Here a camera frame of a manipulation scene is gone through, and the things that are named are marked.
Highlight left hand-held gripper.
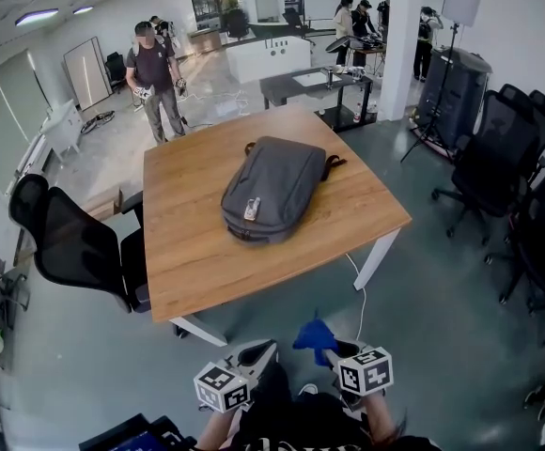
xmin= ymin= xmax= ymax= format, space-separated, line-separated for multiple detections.
xmin=193 ymin=338 xmax=278 ymax=415

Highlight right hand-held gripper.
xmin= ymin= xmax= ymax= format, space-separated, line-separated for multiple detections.
xmin=321 ymin=339 xmax=394 ymax=412

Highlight blue cloth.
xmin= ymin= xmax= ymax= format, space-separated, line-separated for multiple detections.
xmin=292 ymin=308 xmax=340 ymax=365

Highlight grey backpack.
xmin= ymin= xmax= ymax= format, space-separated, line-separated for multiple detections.
xmin=219 ymin=135 xmax=348 ymax=247

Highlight person's right forearm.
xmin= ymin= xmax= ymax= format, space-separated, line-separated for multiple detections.
xmin=361 ymin=390 xmax=405 ymax=445

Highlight person's left forearm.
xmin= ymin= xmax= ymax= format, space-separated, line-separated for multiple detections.
xmin=195 ymin=409 xmax=245 ymax=451

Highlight white table leg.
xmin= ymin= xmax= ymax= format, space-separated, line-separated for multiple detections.
xmin=352 ymin=226 xmax=401 ymax=291
xmin=168 ymin=315 xmax=229 ymax=347

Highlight person's black shirt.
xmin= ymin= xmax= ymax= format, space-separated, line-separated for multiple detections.
xmin=225 ymin=362 xmax=443 ymax=451

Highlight black tablet blue screen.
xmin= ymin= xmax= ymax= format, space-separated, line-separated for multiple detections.
xmin=78 ymin=412 xmax=198 ymax=451

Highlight wooden boards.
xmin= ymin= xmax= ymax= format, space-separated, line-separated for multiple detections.
xmin=82 ymin=188 xmax=126 ymax=223

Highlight black light stand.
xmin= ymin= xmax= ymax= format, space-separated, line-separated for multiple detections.
xmin=399 ymin=22 xmax=461 ymax=163

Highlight black two-tier table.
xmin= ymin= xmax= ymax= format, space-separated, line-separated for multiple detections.
xmin=258 ymin=66 xmax=380 ymax=133

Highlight white tray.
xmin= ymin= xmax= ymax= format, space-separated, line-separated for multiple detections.
xmin=292 ymin=71 xmax=330 ymax=87

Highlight large black equipment case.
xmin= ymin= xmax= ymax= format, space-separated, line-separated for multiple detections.
xmin=411 ymin=46 xmax=493 ymax=152

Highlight white counter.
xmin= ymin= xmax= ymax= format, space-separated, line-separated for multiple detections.
xmin=225 ymin=35 xmax=312 ymax=84

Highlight small white cabinet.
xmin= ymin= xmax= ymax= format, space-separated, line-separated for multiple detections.
xmin=41 ymin=99 xmax=86 ymax=163

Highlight long white low shelf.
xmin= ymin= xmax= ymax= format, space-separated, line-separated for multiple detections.
xmin=4 ymin=133 xmax=51 ymax=196

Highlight small wooden work table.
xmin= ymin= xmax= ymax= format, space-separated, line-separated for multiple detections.
xmin=347 ymin=35 xmax=389 ymax=79

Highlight dark round disc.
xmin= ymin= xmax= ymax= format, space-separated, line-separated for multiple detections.
xmin=324 ymin=35 xmax=356 ymax=54

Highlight white standing panel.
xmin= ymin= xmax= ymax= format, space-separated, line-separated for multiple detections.
xmin=62 ymin=35 xmax=114 ymax=112

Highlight white whiteboard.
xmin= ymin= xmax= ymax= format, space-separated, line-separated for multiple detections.
xmin=302 ymin=0 xmax=347 ymax=22

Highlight white softbox panel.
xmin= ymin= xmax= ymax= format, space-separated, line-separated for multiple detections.
xmin=441 ymin=0 xmax=484 ymax=28

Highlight white charging cable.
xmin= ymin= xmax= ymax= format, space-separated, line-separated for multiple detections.
xmin=345 ymin=251 xmax=368 ymax=342

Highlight white keychain charm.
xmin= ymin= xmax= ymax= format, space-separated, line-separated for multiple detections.
xmin=242 ymin=196 xmax=262 ymax=222

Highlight black cable bundle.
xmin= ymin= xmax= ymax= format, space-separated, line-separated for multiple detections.
xmin=79 ymin=109 xmax=117 ymax=135

